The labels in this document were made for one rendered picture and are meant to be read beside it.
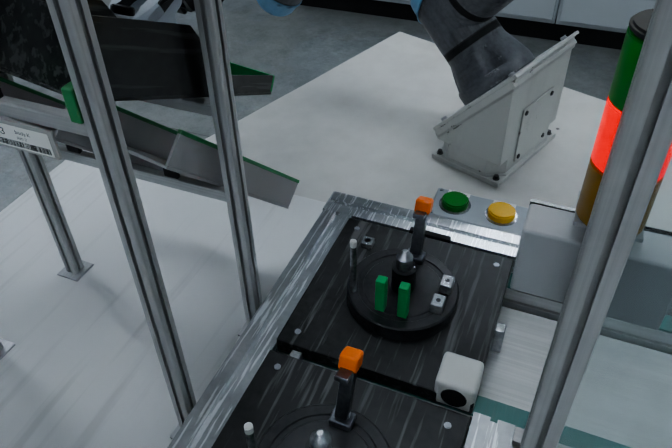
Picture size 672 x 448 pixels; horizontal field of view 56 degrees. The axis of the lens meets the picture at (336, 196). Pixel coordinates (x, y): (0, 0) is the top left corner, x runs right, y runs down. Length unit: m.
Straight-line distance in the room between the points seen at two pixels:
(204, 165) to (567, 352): 0.43
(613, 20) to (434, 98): 2.40
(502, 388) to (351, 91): 0.84
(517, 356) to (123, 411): 0.51
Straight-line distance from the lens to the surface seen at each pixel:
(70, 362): 0.98
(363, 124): 1.34
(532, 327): 0.90
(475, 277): 0.86
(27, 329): 1.04
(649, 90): 0.42
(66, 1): 0.49
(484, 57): 1.19
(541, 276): 0.56
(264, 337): 0.80
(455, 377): 0.73
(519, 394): 0.83
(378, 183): 1.18
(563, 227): 0.54
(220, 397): 0.77
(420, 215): 0.80
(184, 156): 0.71
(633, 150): 0.44
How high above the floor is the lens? 1.58
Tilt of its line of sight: 39 degrees down
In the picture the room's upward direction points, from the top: 1 degrees counter-clockwise
